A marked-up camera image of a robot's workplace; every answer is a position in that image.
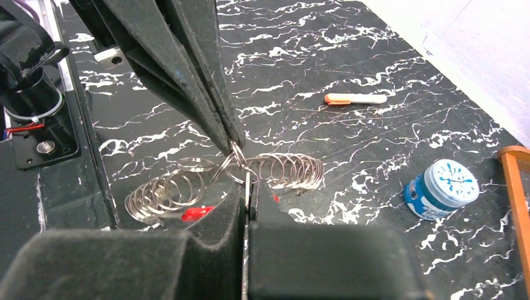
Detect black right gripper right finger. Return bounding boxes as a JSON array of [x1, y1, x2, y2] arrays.
[[248, 182, 427, 299]]

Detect small blue white jar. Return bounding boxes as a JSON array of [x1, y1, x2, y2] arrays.
[[402, 159, 480, 221]]

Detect white orange marker pen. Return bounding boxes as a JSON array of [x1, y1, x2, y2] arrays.
[[324, 93, 388, 106]]

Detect aluminium frame rail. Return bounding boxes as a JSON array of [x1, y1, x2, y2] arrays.
[[36, 0, 76, 91]]

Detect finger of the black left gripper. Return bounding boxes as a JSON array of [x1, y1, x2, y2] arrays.
[[161, 1, 245, 148], [72, 1, 231, 154]]

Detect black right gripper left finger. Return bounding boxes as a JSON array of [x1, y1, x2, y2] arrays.
[[1, 184, 245, 299]]

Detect orange wooden shelf rack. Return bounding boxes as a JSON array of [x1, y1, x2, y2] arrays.
[[497, 146, 529, 291]]

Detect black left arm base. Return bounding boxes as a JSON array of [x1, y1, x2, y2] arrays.
[[1, 1, 80, 170]]

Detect red handled spiked keyring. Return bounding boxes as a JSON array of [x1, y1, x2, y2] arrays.
[[124, 145, 324, 226]]

